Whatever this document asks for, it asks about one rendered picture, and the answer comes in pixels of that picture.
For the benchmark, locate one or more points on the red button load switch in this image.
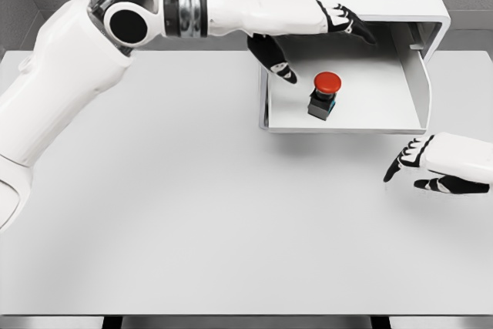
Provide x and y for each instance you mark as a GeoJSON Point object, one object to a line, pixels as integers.
{"type": "Point", "coordinates": [327, 82]}

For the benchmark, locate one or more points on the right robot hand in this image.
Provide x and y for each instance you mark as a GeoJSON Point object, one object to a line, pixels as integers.
{"type": "Point", "coordinates": [458, 152]}

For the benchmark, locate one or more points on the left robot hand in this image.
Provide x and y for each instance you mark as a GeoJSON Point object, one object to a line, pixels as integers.
{"type": "Point", "coordinates": [285, 13]}

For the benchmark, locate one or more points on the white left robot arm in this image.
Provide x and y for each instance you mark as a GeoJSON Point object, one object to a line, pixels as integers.
{"type": "Point", "coordinates": [73, 74]}

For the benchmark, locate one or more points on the white cabinet drawer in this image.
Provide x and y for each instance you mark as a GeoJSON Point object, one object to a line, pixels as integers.
{"type": "Point", "coordinates": [369, 113]}

